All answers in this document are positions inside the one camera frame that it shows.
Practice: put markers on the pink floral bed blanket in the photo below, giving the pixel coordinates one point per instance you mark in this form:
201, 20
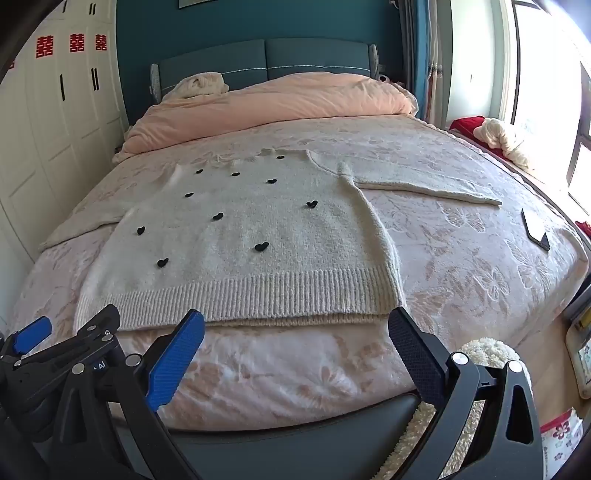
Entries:
461, 277

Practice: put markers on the red cloth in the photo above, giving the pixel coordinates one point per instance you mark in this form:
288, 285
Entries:
466, 127

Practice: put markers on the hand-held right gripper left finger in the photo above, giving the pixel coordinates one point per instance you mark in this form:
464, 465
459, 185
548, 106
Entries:
178, 360

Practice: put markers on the cream fleece cloth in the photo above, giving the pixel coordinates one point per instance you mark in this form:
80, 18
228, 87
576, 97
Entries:
489, 353

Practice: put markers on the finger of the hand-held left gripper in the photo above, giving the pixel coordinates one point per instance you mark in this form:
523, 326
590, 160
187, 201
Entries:
32, 332
99, 323

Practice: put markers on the white floral fabric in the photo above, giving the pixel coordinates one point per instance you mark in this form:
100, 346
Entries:
561, 436

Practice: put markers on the blue upholstered headboard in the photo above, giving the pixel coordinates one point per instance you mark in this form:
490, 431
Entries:
258, 57

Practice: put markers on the patterned curtain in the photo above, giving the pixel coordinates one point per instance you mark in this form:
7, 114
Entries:
418, 55

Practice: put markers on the peach duvet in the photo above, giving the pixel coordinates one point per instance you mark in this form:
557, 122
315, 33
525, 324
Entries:
277, 106

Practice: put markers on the white wardrobe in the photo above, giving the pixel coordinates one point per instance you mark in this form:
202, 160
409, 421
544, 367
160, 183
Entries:
51, 138

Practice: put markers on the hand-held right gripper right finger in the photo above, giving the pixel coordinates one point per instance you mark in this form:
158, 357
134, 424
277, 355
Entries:
415, 355

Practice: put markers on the black phone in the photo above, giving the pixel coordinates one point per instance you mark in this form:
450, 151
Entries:
535, 228

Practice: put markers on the white sweater with black hearts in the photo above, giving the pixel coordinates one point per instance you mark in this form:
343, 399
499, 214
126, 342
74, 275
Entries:
240, 240

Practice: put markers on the window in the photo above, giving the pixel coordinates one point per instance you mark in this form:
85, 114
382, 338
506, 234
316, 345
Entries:
545, 78

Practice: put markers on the red paper wardrobe decoration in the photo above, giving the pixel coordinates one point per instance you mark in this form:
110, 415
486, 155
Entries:
45, 46
77, 42
100, 41

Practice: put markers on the cream crumpled cloth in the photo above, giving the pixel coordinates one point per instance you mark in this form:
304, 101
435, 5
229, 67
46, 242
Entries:
201, 85

